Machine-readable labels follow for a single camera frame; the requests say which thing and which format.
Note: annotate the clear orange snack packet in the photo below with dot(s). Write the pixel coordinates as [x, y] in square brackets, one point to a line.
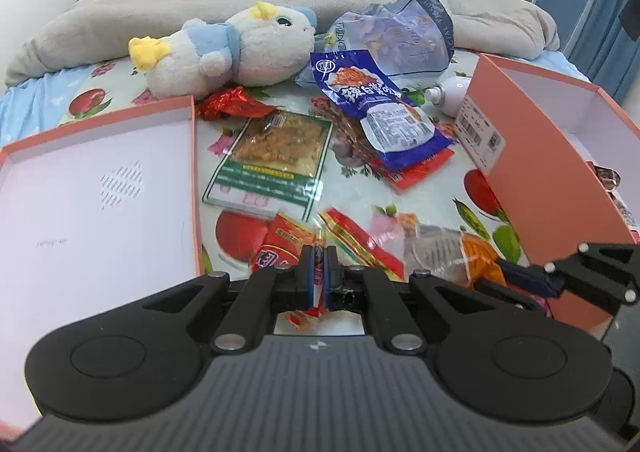
[475, 252]

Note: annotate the white blue plush toy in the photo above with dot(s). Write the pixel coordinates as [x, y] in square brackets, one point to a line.
[240, 47]

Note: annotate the blue chair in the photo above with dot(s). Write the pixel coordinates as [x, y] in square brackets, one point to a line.
[565, 7]

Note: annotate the pink deep box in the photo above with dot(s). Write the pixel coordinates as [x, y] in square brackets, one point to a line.
[540, 172]

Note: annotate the green-bordered clear snack packet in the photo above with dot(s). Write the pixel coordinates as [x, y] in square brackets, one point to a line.
[270, 152]

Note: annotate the white pump bottle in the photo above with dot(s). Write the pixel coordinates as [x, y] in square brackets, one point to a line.
[452, 94]

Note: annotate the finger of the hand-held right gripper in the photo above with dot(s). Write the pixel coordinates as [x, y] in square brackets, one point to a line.
[505, 294]
[530, 277]

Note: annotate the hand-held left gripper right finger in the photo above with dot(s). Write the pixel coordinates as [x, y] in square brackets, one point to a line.
[330, 274]

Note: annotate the red-bordered clear snack packet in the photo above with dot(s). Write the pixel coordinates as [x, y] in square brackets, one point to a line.
[420, 177]

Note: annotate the pink shallow box lid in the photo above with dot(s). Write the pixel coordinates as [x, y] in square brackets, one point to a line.
[75, 232]

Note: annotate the yellow red striped snack packet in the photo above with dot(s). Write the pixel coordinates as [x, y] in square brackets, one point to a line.
[350, 237]

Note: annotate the blue snack packet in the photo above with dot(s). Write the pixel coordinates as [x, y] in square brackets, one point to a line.
[380, 122]

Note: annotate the red orange snack packet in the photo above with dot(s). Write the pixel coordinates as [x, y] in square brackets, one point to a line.
[285, 242]

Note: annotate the red foil snack packet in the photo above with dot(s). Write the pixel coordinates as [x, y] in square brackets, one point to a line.
[230, 104]

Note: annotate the pale blue tissue packet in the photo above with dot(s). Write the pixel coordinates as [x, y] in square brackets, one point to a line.
[400, 42]

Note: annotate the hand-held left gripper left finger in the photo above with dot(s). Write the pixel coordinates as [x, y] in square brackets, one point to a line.
[306, 274]

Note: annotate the dark mosaic snack packet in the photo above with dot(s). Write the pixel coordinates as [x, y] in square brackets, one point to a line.
[622, 202]

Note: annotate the blue curtain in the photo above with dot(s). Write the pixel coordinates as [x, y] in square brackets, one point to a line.
[610, 57]

